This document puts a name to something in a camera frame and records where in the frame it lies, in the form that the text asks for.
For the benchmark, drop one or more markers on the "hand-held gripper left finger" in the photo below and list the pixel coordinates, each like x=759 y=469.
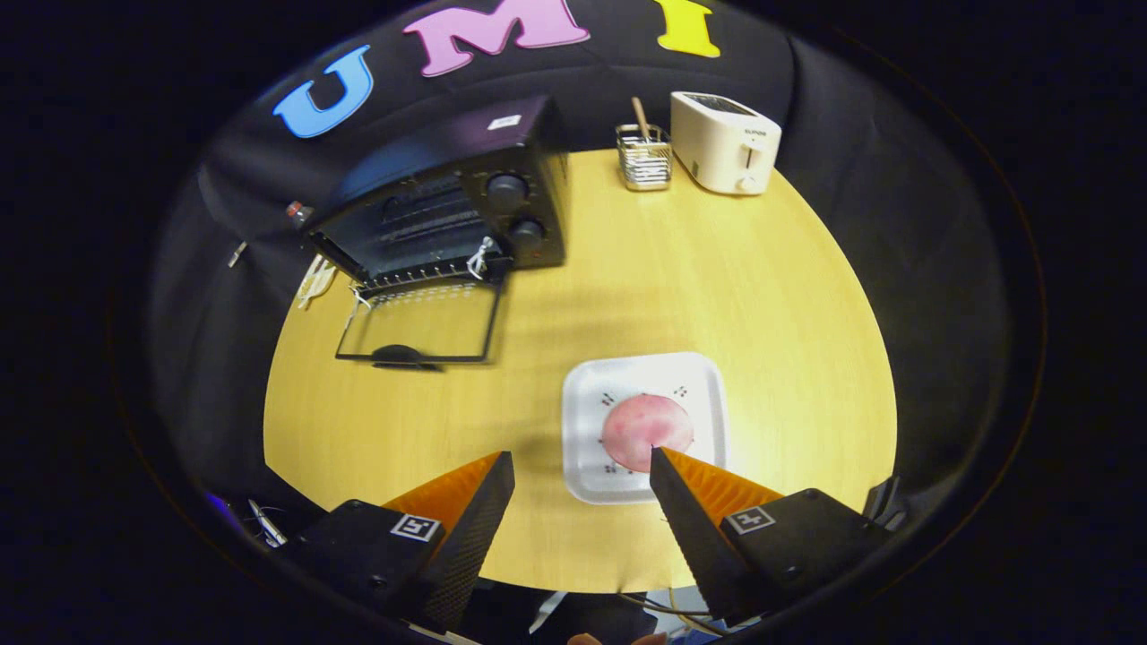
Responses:
x=475 y=537

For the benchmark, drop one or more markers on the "white divided snack dish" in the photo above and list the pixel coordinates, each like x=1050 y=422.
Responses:
x=315 y=282

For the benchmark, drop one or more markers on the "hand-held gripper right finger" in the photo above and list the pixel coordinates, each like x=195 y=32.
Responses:
x=690 y=528

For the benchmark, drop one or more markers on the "black toaster oven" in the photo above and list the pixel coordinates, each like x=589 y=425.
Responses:
x=448 y=143

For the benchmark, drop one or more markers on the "white square food tray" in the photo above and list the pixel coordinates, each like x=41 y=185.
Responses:
x=591 y=403

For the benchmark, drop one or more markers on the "silver cloth clip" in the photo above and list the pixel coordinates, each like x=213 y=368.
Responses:
x=237 y=253

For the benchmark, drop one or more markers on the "pink round meat slice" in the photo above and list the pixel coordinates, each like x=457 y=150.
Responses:
x=641 y=425

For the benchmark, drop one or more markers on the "wooden stick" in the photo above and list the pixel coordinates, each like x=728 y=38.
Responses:
x=640 y=115

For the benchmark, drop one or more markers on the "metal oven rack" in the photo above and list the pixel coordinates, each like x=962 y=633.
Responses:
x=421 y=278

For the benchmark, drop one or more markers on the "white bread toaster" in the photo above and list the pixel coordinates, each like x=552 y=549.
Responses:
x=717 y=143

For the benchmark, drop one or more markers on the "clear plastic bottle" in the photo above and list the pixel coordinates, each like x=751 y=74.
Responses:
x=298 y=213

